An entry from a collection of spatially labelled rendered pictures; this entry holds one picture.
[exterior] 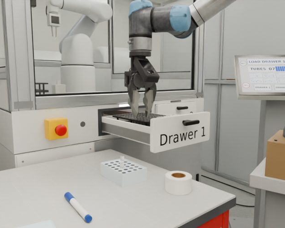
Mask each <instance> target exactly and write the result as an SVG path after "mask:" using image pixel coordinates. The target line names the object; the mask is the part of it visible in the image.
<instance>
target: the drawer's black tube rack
mask: <svg viewBox="0 0 285 228"><path fill-rule="evenodd" d="M160 116H162V117H163V116H165V115H161V114H153V113H150V114H149V115H148V117H146V115H145V112H142V113H138V116H137V118H135V117H134V115H133V114H121V115H112V117H115V118H117V120H118V119H125V120H127V121H125V122H130V123H134V124H140V125H145V126H149V127H150V123H149V124H146V123H144V121H150V120H151V119H152V118H157V117H160Z"/></svg>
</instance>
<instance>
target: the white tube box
mask: <svg viewBox="0 0 285 228"><path fill-rule="evenodd" d="M121 162H123V163H124V168H120V163H121ZM100 174H101V175H102V176H104V177H106V178H107V179H109V180H111V181H112V182H114V183H116V184H118V185H119V186H121V187H126V186H129V185H133V184H136V183H140V182H143V181H147V168H146V167H144V166H141V165H139V164H137V163H135V162H132V161H130V160H127V159H125V158H124V161H120V159H115V160H111V161H105V162H101V163H100Z"/></svg>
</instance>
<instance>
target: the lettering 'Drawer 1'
mask: <svg viewBox="0 0 285 228"><path fill-rule="evenodd" d="M202 128H203V135H202V137H203V136H205V135H204V127H202ZM196 132H197V130H196V131H195V133H196ZM190 133H192V134H191V135H189V134H190ZM189 134H188V138H189V139H192V138H193V137H192V138H190V137H189V136H192V135H193V132H192V131H190V132H189ZM163 135H165V137H166V142H165V143H164V144H162V136H163ZM175 135H177V137H176V138H177V141H176V142H178V134H175ZM175 135H174V136H175ZM186 135H187V133H186ZM171 136H173V135H171ZM171 136H169V144H170V138H171ZM183 136H184V140H186V136H185V134H184V133H183ZM183 136H182V137H181V134H180V137H181V141H182V140H183ZM176 138H174V143H176V142H175V139H176ZM166 143H167V135H166V134H161V144H160V146H162V145H165V144H166Z"/></svg>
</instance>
